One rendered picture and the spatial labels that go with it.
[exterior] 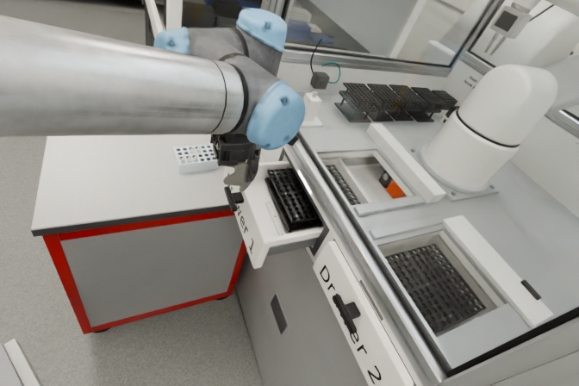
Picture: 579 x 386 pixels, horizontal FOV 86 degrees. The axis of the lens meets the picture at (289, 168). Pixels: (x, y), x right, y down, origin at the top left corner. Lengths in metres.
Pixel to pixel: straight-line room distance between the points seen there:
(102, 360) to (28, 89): 1.37
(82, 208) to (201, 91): 0.68
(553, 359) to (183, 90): 0.48
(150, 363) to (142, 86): 1.34
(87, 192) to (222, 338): 0.89
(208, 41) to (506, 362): 0.54
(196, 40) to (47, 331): 1.38
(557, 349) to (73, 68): 0.52
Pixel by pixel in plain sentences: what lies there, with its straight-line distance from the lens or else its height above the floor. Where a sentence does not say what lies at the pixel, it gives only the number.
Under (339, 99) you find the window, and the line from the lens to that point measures 0.69.
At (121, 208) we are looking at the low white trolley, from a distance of 0.91.
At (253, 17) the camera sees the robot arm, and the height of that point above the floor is 1.32.
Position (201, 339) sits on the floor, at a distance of 1.54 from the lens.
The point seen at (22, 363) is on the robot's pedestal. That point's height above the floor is 0.76.
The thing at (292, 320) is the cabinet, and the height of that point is 0.55.
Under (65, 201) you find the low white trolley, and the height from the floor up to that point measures 0.76.
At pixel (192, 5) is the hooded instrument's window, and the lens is 1.35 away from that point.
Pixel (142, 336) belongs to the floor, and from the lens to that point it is 1.55.
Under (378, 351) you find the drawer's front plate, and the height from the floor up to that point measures 0.90.
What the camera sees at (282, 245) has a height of 0.87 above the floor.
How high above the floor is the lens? 1.46
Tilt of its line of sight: 40 degrees down
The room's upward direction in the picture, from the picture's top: 21 degrees clockwise
